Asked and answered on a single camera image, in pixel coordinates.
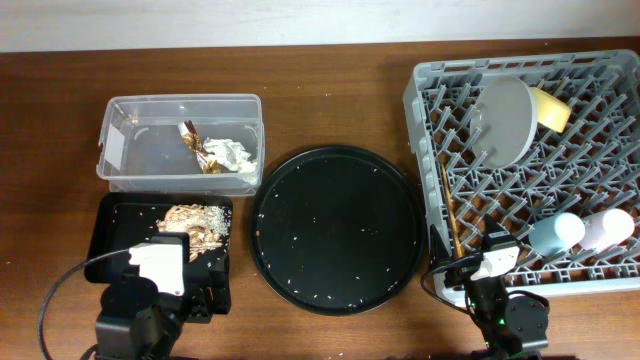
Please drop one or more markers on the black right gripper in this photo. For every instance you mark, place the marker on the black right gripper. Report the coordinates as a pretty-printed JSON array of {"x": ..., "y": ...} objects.
[{"x": 439, "y": 255}]

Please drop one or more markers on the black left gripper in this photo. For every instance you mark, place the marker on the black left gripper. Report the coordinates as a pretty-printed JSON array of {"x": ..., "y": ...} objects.
[{"x": 201, "y": 309}]

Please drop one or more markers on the wooden chopstick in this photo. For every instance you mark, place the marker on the wooden chopstick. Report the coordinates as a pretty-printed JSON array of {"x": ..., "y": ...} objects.
[{"x": 451, "y": 215}]

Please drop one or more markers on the pile of peanut shells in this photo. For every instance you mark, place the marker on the pile of peanut shells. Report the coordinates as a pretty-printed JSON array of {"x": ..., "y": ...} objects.
[{"x": 206, "y": 226}]

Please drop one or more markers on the light blue cup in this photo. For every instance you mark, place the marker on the light blue cup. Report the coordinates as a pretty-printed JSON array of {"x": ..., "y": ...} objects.
[{"x": 556, "y": 234}]

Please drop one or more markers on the grey round plate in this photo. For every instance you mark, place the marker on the grey round plate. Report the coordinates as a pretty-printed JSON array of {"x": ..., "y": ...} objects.
[{"x": 505, "y": 122}]

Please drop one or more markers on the white tissue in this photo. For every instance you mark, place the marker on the white tissue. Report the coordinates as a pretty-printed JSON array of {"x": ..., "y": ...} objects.
[{"x": 230, "y": 154}]

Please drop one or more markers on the white paper cup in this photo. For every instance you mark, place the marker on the white paper cup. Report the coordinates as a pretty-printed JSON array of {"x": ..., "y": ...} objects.
[{"x": 606, "y": 228}]

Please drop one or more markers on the yellow bowl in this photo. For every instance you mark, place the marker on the yellow bowl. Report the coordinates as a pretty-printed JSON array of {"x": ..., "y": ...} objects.
[{"x": 552, "y": 113}]

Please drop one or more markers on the gold foil snack wrapper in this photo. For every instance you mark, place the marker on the gold foil snack wrapper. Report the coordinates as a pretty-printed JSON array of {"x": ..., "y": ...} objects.
[{"x": 192, "y": 141}]

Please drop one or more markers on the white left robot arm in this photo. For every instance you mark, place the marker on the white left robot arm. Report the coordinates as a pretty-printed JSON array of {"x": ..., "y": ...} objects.
[{"x": 142, "y": 316}]

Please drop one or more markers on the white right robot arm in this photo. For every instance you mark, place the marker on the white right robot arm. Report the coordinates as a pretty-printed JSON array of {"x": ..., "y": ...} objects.
[{"x": 513, "y": 324}]

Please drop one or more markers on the grey dishwasher rack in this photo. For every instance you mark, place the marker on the grey dishwasher rack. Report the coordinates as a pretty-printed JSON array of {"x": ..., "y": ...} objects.
[{"x": 592, "y": 166}]

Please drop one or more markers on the black rectangular tray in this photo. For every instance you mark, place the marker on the black rectangular tray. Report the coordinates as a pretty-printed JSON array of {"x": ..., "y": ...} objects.
[{"x": 128, "y": 219}]

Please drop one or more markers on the round black tray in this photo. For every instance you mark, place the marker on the round black tray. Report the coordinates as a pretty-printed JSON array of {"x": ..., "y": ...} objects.
[{"x": 337, "y": 230}]

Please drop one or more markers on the clear plastic bin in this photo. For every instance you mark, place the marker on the clear plastic bin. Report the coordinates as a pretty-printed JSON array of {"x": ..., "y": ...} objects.
[{"x": 143, "y": 150}]

